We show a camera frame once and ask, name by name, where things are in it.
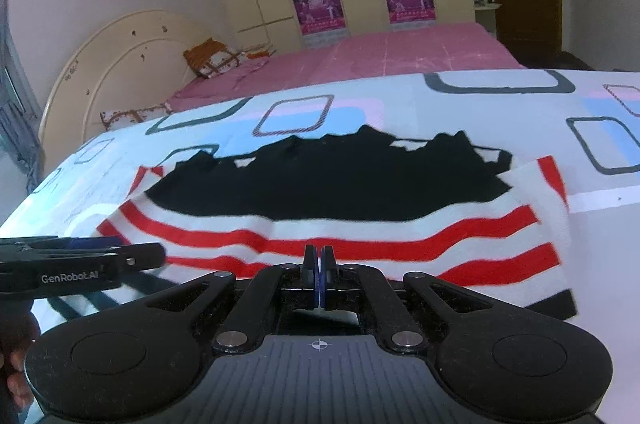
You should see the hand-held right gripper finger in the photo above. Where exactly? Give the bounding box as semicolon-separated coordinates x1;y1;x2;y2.
141;245;319;355
319;245;497;355

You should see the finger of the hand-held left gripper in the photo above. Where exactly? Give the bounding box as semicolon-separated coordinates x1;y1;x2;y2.
0;235;123;255
30;243;167;269

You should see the striped sweater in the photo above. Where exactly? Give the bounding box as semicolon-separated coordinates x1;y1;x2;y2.
95;124;578;320

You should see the person's left hand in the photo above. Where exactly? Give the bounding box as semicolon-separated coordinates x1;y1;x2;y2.
0;304;42;411

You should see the blue-grey curtain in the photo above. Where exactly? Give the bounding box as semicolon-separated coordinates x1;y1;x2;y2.
0;0;43;195

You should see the small patterned pillow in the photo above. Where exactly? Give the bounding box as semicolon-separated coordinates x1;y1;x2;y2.
100;103;173;131

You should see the cream round headboard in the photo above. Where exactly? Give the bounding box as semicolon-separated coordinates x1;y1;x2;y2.
39;9;226;155

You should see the orange patterned pillow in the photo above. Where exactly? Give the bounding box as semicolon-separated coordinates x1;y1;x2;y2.
182;37;276;79

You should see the pink bed sheet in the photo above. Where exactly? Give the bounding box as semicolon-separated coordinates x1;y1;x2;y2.
167;22;528;112

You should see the printed bed blanket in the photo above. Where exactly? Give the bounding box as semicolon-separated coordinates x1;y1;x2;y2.
0;69;640;424

